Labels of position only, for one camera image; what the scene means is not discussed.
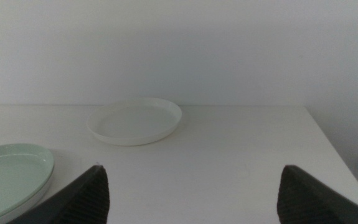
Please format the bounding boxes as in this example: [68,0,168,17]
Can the mint green shallow bowl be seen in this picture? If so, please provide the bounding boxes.
[0,142,55,223]

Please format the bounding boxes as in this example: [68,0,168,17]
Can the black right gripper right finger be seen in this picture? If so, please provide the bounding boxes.
[276,164,358,224]

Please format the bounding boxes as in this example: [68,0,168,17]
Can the white shallow bowl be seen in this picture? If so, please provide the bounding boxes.
[86,96,183,147]

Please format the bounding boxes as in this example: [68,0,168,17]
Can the grey shallow bowl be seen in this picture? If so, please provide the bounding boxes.
[0,174,54,224]

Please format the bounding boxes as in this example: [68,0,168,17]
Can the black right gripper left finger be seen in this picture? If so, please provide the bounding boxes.
[6,164,111,224]

